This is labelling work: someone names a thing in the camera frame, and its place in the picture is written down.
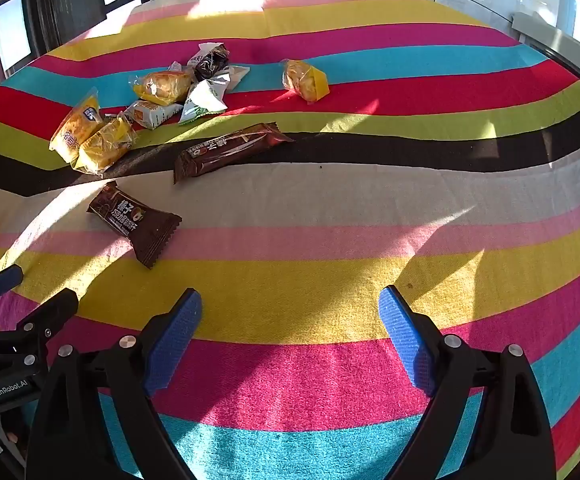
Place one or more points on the long brown chocolate bar packet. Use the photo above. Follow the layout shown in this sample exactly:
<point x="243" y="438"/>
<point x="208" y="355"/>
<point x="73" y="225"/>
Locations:
<point x="230" y="152"/>

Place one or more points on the dark brownie packet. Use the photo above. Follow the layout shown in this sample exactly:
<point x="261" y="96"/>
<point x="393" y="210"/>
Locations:
<point x="210" y="62"/>

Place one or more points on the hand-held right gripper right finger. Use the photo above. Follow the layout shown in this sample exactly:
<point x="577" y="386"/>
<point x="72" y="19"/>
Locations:
<point x="404" y="340"/>

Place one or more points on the clear yellow cake packet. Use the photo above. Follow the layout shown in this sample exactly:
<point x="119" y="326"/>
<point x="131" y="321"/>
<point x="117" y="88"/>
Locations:
<point x="102" y="147"/>

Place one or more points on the golden bread packet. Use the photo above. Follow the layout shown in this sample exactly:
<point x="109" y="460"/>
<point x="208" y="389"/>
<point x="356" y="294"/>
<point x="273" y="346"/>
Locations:
<point x="162" y="85"/>

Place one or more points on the striped colourful tablecloth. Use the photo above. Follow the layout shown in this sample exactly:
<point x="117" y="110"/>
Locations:
<point x="290" y="260"/>

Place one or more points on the white green snack packet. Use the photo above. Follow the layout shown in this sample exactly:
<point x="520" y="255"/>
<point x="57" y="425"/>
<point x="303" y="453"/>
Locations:
<point x="202" y="100"/>

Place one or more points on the white snack packet orange print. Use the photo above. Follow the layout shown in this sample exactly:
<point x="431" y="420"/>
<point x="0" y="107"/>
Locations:
<point x="150" y="114"/>

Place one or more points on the orange cake packet blue label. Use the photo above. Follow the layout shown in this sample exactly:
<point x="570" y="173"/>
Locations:
<point x="72" y="132"/>

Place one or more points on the brown chocolate biscuit packet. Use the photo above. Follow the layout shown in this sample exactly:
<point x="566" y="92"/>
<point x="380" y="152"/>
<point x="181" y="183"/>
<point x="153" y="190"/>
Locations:
<point x="135" y="220"/>

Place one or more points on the grey window ledge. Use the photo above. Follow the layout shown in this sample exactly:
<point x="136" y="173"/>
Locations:
<point x="544" y="32"/>

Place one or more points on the yellow pastry packet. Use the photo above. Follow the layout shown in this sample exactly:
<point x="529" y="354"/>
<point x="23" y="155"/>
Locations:
<point x="304" y="80"/>

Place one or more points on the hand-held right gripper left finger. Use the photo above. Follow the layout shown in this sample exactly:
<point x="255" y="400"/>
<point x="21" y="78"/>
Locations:
<point x="175" y="340"/>

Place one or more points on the plain white snack packet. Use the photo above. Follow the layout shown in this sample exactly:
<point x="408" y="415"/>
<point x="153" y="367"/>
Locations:
<point x="234" y="77"/>

